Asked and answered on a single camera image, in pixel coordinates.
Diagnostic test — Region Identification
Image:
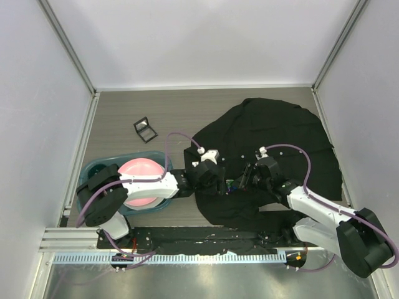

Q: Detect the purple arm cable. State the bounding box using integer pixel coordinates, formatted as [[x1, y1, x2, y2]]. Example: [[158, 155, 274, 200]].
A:
[[264, 143, 397, 273], [76, 132, 203, 268]]

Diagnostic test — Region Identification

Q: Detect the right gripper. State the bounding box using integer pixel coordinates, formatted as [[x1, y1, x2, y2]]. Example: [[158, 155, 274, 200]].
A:
[[231, 163, 272, 194]]

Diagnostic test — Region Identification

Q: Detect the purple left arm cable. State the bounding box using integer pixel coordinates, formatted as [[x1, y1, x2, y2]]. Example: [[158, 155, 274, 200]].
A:
[[76, 132, 203, 268]]

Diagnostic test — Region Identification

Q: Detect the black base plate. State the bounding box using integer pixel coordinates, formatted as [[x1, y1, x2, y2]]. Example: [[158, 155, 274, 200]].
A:
[[114, 226, 310, 256]]

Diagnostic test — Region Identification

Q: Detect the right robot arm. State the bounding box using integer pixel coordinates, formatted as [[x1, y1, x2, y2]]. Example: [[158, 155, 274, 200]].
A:
[[234, 156, 398, 278]]

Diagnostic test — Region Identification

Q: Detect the black folding mirror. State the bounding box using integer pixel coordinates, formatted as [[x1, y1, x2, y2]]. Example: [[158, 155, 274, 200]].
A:
[[133, 116, 158, 143]]

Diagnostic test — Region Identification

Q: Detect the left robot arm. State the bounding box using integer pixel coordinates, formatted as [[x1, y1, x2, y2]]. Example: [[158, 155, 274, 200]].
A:
[[76, 159, 225, 249]]

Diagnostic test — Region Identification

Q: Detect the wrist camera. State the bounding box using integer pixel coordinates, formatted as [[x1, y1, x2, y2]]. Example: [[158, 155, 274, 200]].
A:
[[255, 146, 269, 161], [192, 147, 219, 167]]

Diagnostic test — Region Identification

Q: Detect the rainbow flower brooch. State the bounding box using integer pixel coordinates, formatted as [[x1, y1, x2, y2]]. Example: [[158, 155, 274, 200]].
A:
[[226, 179, 237, 193]]

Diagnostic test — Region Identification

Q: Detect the pink plate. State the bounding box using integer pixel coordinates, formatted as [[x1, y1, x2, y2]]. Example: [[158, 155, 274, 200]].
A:
[[117, 158, 165, 211]]

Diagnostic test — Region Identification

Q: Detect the black button shirt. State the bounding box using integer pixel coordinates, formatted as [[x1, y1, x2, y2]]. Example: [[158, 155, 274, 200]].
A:
[[183, 97, 344, 233]]

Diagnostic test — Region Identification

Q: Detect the white cable duct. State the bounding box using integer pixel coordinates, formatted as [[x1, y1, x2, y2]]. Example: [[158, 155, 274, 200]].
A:
[[52, 251, 286, 265]]

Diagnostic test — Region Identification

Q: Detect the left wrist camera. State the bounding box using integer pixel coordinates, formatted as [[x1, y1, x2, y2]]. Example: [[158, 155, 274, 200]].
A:
[[192, 147, 219, 167]]

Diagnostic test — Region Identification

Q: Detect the blue plastic bin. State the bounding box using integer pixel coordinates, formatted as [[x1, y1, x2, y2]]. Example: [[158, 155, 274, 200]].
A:
[[77, 150, 175, 217]]

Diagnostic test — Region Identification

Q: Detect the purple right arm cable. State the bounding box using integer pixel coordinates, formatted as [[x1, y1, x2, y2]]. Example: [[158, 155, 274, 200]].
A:
[[264, 143, 397, 273]]

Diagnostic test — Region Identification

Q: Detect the dark green mug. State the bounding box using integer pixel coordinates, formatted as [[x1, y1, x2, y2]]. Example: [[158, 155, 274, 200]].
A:
[[87, 164, 107, 179]]

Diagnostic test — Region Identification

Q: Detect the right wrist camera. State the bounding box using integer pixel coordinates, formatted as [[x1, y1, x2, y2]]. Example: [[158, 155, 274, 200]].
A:
[[255, 146, 269, 161]]

